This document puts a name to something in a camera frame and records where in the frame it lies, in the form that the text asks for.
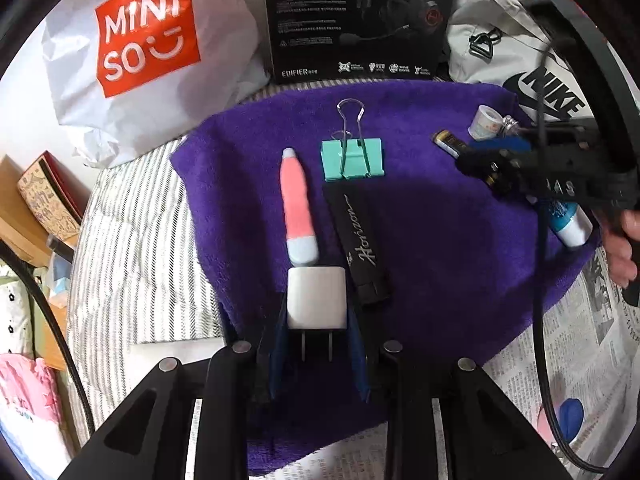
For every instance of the pink and grey pen tube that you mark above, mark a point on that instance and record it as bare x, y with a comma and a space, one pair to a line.
301, 240

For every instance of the wooden furniture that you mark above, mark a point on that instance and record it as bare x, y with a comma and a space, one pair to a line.
21, 230

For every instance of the black Horizon case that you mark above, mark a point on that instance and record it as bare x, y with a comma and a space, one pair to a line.
355, 231

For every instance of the purple towel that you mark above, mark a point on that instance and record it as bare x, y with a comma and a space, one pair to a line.
460, 262

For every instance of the blue cap roll-on bottle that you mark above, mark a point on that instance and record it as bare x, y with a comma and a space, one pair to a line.
570, 414

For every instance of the white Nike bag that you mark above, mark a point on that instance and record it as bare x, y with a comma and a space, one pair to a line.
498, 42

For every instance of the blue white tube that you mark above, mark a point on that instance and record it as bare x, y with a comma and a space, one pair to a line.
568, 222

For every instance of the white Miniso shopping bag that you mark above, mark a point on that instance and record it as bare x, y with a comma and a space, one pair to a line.
131, 75

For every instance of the black headset box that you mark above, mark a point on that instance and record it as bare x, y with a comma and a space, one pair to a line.
314, 40

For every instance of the person's right hand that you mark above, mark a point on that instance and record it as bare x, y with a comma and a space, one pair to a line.
621, 268

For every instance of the teal binder clip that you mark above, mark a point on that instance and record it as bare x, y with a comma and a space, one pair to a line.
349, 154

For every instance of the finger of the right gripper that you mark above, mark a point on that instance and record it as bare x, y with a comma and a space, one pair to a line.
495, 169
514, 144

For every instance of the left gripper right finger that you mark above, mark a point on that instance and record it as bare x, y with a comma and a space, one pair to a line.
358, 356

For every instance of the white tape roll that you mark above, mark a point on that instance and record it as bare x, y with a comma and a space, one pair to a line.
486, 124

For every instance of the patterned brown box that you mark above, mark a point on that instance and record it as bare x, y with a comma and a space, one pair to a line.
48, 198

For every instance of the white power adapter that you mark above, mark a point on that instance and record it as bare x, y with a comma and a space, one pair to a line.
316, 299

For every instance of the newspaper sheet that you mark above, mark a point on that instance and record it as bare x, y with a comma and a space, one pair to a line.
592, 349

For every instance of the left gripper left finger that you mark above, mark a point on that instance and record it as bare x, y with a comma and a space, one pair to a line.
270, 356

